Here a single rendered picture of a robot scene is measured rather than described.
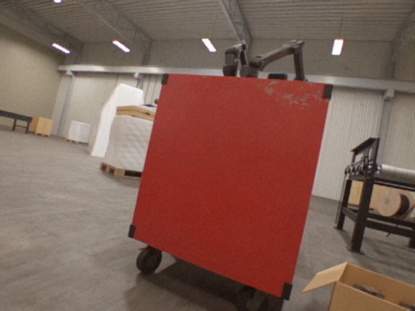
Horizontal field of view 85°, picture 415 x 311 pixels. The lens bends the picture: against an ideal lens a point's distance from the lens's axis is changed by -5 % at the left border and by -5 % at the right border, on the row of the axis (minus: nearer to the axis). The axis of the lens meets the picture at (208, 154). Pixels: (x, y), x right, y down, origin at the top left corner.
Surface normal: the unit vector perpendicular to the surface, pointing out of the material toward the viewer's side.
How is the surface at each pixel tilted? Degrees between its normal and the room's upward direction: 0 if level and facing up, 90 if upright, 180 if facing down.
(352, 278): 90
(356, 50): 90
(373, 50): 90
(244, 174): 90
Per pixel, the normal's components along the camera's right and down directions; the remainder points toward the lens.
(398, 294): -0.59, -0.14
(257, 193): -0.38, -0.11
